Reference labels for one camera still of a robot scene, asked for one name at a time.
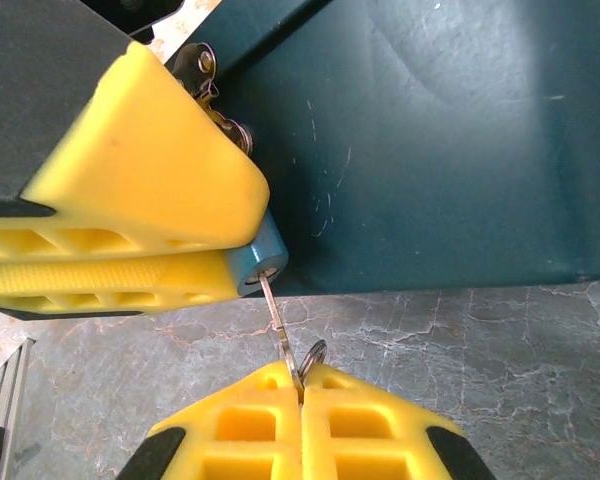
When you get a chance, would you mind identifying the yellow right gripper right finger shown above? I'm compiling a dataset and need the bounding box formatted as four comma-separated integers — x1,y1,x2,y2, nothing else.
302,362,497,480

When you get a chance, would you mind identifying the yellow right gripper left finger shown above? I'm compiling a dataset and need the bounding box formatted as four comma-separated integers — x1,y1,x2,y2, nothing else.
114,359,305,480

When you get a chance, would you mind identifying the silver key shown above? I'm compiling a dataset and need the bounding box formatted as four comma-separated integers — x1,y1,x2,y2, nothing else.
257,267,304,394

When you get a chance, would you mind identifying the silver key ring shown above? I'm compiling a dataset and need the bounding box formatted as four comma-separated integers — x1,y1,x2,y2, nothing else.
298,338,329,387

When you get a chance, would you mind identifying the blue padlock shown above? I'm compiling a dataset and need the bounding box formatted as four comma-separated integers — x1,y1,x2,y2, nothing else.
224,209,290,299

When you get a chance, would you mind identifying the dark metal box latch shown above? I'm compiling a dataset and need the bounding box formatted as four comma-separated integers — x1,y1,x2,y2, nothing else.
171,42,256,156

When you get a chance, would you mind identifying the teal painted storage box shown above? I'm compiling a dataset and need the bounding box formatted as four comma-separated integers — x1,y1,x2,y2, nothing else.
144,0,600,297

